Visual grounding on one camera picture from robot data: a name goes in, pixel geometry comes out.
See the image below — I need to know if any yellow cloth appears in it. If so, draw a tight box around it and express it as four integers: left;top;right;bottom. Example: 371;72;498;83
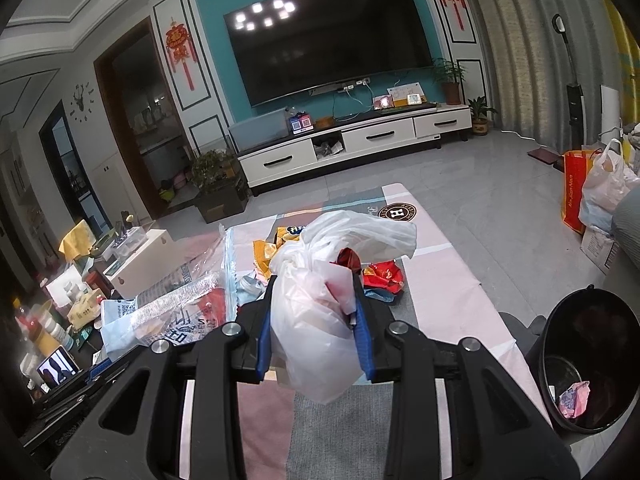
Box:
58;219;96;261

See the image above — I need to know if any black wall clock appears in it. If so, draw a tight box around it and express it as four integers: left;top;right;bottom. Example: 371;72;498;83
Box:
67;82;96;121

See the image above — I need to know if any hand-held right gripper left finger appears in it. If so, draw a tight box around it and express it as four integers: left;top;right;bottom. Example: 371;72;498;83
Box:
50;275;275;480

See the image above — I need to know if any large white stuffed plastic bag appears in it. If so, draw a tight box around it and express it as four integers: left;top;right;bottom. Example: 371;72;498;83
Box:
578;138;640;234

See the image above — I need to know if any white jar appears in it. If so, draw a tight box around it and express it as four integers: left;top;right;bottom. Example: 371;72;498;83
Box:
42;319;74;352

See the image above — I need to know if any white and blue printed packet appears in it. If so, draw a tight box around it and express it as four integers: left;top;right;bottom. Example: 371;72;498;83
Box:
99;297;151;361

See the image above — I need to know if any small potted floor plant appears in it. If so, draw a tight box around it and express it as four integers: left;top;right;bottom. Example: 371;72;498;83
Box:
467;97;499;136

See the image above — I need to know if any large plant in dark box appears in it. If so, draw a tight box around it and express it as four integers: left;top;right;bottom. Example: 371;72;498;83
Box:
189;149;251;224

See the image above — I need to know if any white television cabinet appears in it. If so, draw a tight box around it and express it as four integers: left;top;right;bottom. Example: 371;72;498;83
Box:
235;102;474;197

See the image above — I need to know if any brown floor mat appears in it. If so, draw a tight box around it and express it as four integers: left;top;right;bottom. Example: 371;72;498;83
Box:
525;145;564;166

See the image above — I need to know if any translucent storage box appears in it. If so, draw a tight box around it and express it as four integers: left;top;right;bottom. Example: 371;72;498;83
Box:
228;107;292;154

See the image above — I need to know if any potted plant in brown pot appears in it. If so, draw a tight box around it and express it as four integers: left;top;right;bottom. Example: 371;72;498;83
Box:
432;57;466;106

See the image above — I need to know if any light blue wrapper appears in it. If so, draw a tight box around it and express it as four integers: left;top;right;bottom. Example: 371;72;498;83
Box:
239;271;272;307

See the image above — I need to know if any pink checked tablecloth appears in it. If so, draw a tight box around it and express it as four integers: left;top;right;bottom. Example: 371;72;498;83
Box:
135;183;553;480

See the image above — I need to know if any yellow snack wrapper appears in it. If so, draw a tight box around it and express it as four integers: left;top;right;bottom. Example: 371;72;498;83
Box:
252;226;307;281

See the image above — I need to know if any black upright vacuum cleaner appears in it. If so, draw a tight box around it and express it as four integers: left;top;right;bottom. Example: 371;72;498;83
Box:
551;13;592;154

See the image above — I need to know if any red snack wrapper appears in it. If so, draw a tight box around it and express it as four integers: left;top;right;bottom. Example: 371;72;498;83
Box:
362;261;406;302

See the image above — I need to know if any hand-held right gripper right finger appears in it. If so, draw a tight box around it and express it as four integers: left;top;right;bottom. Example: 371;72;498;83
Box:
351;271;601;480

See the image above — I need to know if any red shopping bag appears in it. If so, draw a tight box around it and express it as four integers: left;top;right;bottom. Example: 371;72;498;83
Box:
562;149;604;236

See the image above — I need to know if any printed cardboard box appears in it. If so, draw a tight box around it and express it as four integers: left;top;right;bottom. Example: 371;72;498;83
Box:
579;224;622;276

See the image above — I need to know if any pink crumpled wrapper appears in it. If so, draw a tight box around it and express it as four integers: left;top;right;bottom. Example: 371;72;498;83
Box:
558;381;592;419

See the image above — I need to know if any phone with video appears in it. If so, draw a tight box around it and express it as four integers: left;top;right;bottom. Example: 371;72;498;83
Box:
37;346;81;389

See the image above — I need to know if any clear and silver plastic bag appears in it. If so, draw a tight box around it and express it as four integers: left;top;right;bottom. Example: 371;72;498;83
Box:
134;224;240;347

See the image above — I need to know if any black trash bin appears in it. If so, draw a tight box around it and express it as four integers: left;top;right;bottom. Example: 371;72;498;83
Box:
527;285;640;436

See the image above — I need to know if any black flat television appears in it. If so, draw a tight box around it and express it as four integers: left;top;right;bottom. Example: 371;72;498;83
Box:
222;0;434;109

